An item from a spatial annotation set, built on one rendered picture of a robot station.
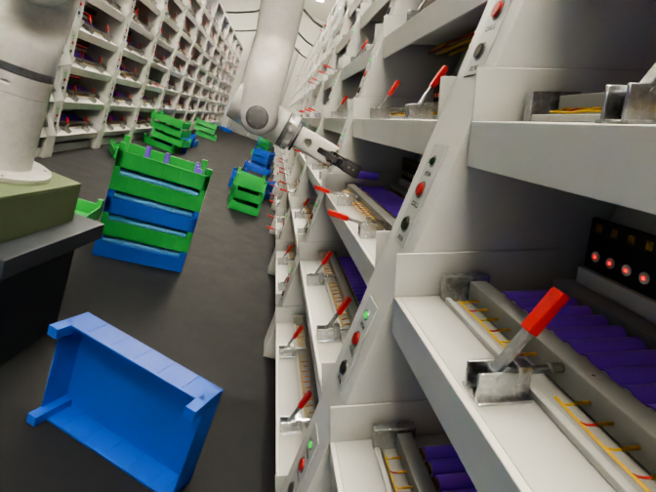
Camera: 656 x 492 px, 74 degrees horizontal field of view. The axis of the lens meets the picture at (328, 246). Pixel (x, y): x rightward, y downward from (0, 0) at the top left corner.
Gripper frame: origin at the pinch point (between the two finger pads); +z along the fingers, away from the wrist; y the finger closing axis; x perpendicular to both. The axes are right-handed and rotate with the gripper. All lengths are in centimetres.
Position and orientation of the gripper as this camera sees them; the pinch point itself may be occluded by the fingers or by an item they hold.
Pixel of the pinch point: (350, 168)
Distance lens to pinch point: 106.9
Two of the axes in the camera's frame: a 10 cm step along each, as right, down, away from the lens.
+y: -1.0, -2.9, 9.5
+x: -5.0, 8.4, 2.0
